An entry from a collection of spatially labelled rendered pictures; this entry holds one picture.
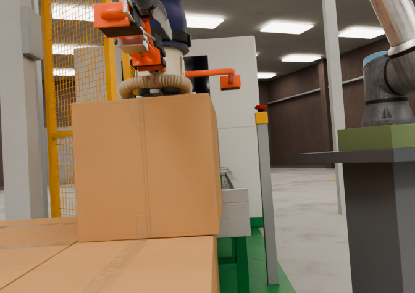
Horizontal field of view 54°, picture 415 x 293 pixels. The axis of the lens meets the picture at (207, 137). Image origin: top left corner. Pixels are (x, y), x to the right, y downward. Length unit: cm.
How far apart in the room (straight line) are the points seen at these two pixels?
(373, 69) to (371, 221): 56
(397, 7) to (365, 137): 45
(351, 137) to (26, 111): 195
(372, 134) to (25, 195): 204
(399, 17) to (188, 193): 87
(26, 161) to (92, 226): 158
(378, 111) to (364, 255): 54
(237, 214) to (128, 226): 75
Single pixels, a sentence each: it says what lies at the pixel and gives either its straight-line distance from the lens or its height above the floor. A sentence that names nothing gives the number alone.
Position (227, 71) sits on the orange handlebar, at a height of 107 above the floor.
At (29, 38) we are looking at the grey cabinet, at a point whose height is 156.
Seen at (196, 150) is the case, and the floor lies 78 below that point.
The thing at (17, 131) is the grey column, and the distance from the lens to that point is 278.
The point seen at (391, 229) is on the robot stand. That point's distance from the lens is 155.
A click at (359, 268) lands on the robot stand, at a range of 171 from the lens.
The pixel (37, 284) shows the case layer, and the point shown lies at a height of 54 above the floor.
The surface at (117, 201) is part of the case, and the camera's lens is 120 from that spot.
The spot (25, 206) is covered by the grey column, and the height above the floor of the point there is 53.
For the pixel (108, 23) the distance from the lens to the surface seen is 90.
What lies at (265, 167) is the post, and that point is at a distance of 239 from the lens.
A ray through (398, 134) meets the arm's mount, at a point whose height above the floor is 80.
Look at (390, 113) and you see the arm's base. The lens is 160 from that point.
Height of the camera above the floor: 77
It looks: 2 degrees up
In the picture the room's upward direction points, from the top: 4 degrees counter-clockwise
